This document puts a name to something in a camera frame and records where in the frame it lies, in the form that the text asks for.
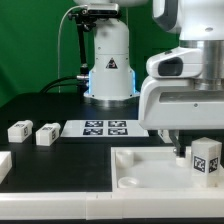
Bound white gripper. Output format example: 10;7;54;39
138;77;224;158

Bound white square table top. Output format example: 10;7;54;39
111;147;224;194

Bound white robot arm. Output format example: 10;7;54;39
75;0;224;145

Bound white marker sheet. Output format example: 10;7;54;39
61;120;148;138

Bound white left fence piece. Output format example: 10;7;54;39
0;151;12;184

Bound white front fence rail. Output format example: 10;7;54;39
0;189;224;220

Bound black camera stand pole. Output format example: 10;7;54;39
76;17;89;93

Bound black cables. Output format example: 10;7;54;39
39;75;88;94

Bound black camera on stand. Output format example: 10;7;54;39
68;3;120;23

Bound white cable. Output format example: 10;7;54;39
57;4;84;94

